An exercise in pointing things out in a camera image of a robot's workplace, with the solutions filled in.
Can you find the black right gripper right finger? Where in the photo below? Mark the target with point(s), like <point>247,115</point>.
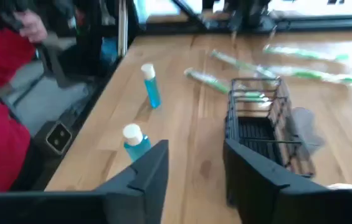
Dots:
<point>256,193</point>

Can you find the blue mouthwash bottle white cap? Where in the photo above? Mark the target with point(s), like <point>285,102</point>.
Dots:
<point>153,90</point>
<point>135,146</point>

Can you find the person's hand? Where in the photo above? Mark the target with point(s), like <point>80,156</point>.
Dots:
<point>32,26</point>

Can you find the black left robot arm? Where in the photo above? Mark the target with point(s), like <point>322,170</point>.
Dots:
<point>250,14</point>

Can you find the green toothbrush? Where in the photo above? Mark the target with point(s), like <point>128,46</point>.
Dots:
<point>241,63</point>
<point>309,74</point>
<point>303,53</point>
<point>208,80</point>

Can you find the black aluminium table frame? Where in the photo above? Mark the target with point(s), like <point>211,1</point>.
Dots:
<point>319,24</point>

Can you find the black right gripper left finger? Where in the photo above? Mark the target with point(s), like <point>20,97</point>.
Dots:
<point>138,186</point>

